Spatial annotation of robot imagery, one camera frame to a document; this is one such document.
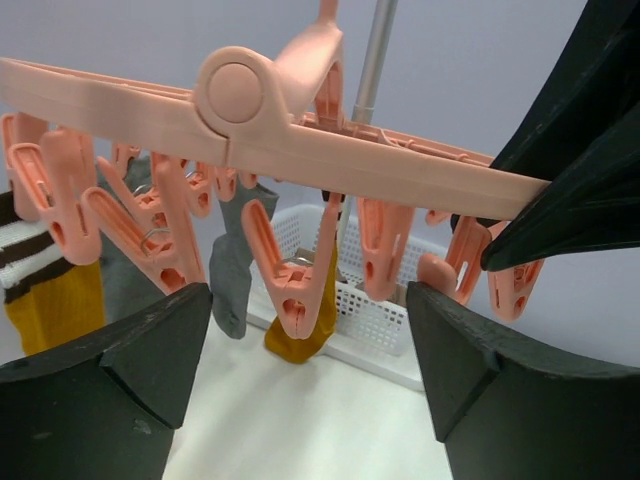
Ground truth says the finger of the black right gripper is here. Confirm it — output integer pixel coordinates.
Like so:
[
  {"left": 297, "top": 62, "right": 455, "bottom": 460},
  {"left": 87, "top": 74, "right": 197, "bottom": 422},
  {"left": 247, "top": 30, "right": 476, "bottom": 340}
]
[
  {"left": 491, "top": 1, "right": 639, "bottom": 181},
  {"left": 481, "top": 106, "right": 639, "bottom": 271}
]

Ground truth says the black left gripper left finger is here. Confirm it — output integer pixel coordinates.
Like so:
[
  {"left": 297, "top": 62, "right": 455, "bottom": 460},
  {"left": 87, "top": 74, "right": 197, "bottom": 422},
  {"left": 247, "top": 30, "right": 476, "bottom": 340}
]
[{"left": 1, "top": 283, "right": 211, "bottom": 479}]

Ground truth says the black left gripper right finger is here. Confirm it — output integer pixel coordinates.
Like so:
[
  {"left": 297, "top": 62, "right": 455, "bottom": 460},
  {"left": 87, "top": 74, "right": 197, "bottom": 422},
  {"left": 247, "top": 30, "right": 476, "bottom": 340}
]
[{"left": 407, "top": 282, "right": 639, "bottom": 479}]

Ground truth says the grey sock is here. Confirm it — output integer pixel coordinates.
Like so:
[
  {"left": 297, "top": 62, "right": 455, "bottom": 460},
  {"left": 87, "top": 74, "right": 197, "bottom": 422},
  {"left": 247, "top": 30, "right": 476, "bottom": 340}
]
[
  {"left": 209, "top": 183, "right": 279, "bottom": 340},
  {"left": 94, "top": 154, "right": 171, "bottom": 321}
]

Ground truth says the mustard brown striped sock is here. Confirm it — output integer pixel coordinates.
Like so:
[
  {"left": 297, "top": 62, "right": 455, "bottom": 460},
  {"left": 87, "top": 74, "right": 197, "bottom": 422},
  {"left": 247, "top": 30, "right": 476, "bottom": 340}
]
[{"left": 264, "top": 190, "right": 344, "bottom": 364}]

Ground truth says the pink round clip hanger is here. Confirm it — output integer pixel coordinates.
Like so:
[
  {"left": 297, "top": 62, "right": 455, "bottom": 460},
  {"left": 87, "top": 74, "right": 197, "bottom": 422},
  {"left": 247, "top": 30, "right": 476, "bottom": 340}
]
[{"left": 1, "top": 1, "right": 545, "bottom": 311}]

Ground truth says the white plastic basket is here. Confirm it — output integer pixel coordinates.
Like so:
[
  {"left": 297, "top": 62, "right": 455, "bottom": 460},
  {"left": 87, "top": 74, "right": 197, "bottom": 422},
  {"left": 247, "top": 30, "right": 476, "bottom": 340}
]
[{"left": 272, "top": 204, "right": 424, "bottom": 392}]

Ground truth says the white drying rack stand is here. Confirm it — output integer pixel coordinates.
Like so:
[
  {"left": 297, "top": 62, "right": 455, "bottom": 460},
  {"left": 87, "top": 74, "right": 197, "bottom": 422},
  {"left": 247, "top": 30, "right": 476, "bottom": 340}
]
[{"left": 337, "top": 0, "right": 401, "bottom": 236}]

